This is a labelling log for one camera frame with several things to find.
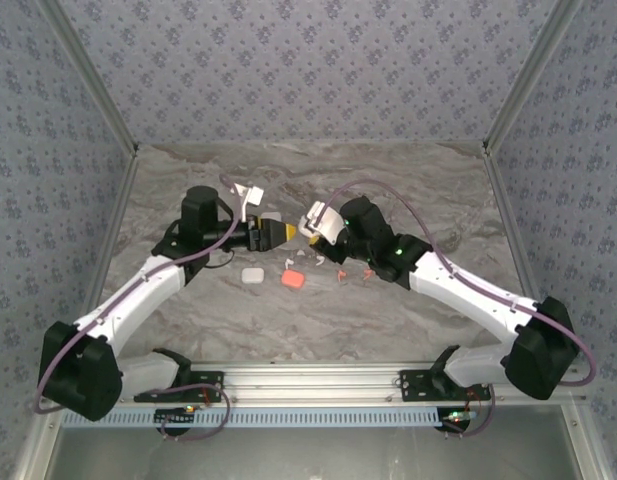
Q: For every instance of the orange earbud charging case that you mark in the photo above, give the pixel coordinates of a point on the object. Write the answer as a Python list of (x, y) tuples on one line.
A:
[(293, 279)]

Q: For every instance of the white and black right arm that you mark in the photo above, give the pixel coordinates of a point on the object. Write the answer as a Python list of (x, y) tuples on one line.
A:
[(468, 305)]

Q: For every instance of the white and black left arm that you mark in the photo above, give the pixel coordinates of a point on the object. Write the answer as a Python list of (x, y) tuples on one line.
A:
[(138, 305)]

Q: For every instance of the black controller board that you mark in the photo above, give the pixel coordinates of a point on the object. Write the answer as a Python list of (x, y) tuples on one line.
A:
[(455, 422), (173, 417)]

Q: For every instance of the grey metal panel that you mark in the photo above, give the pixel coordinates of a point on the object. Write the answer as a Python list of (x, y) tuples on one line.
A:
[(308, 455)]

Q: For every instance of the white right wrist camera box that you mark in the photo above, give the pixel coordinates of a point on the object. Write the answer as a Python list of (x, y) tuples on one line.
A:
[(328, 222)]

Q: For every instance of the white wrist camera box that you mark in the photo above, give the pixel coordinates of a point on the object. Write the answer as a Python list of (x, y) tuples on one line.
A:
[(328, 222), (255, 195)]

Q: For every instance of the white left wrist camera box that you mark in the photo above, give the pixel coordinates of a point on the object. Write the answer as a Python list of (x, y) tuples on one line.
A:
[(255, 195)]

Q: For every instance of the aluminium mounting rail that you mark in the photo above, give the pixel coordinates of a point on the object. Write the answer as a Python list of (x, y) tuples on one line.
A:
[(308, 382)]

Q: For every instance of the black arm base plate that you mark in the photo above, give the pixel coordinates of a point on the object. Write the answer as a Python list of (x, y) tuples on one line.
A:
[(413, 385), (210, 376)]

